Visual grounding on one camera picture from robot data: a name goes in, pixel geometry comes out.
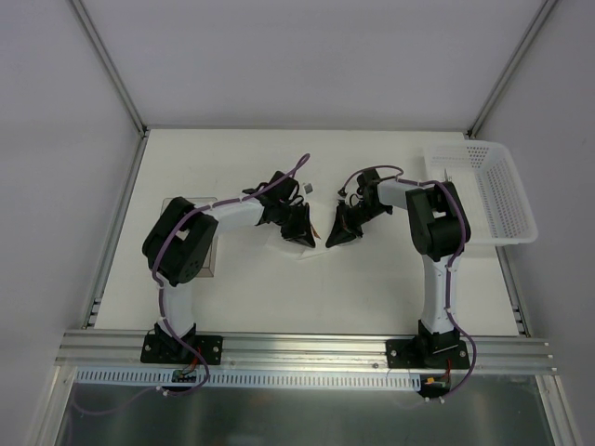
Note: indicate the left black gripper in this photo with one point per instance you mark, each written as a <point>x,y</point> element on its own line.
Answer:
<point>292,216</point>

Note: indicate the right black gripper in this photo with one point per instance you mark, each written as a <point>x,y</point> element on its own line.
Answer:
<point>352,216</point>

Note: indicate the white paper napkin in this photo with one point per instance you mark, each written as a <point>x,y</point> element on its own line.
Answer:
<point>294,251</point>

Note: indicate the gold spoon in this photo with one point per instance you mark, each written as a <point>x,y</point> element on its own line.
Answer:
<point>315,233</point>

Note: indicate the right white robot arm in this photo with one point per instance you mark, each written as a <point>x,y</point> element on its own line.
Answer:
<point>439,230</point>

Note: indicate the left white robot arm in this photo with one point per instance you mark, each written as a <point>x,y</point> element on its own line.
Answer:
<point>175,300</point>

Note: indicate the clear plastic utensil tray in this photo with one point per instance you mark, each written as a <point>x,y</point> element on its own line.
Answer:
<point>207,260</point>

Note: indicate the white perforated plastic basket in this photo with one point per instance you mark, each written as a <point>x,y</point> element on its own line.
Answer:
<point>489,187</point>

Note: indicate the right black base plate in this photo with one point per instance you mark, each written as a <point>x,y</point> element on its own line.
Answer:
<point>413,354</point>

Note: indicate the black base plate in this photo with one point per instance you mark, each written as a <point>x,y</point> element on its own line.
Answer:
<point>413,354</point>
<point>209,346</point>

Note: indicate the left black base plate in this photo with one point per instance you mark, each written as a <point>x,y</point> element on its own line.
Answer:
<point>209,346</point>

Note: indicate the white slotted cable duct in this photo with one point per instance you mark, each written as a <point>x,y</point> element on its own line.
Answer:
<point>249,379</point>

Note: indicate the aluminium mounting rail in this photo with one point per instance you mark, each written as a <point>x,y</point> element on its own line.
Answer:
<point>305,352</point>

